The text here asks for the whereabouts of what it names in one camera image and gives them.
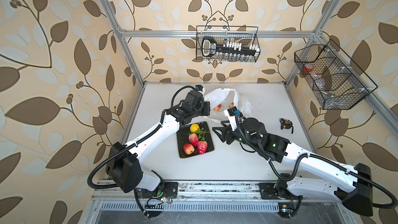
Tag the red fake apple large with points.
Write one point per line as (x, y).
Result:
(188, 149)

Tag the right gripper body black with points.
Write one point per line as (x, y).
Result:
(238, 135)

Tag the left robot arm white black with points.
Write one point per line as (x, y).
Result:
(123, 164)

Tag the small yellow fake lemon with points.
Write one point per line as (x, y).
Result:
(194, 128)

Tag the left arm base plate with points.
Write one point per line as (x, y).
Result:
(166, 190)

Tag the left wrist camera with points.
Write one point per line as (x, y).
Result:
(199, 88)

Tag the black wire basket right wall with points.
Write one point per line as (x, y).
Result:
(343, 83)

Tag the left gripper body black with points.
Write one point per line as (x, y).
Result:
(202, 109)

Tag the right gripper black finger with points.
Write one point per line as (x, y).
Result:
(222, 134)
(224, 127)

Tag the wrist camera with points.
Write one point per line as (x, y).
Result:
(199, 88)
(232, 112)

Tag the white plastic bag lemon print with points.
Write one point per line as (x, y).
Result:
(226, 96)

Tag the red capped clear bottle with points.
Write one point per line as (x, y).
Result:
(309, 70)

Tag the black wire basket back wall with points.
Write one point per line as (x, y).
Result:
(243, 34)

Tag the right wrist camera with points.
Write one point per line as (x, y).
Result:
(232, 112)

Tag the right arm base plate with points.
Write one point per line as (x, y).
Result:
(276, 191)

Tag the black wire basket wall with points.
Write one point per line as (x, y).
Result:
(243, 34)
(343, 83)

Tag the black socket tool set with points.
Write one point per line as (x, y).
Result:
(209, 48)

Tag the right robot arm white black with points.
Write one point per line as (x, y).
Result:
(304, 173)

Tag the black square tray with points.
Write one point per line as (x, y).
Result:
(183, 138)

